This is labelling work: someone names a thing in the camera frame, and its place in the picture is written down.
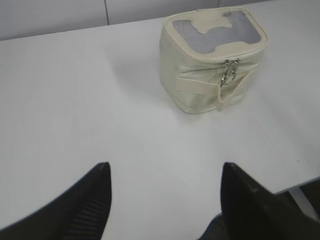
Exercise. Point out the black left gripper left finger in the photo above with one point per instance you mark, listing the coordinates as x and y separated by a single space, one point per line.
80 213

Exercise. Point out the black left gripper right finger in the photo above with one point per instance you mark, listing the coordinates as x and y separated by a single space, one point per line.
251 212

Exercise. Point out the metal ring zipper pull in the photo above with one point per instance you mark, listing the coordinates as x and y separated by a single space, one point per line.
229 72

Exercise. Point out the cream canvas zipper bag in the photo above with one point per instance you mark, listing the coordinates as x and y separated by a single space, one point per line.
193 48

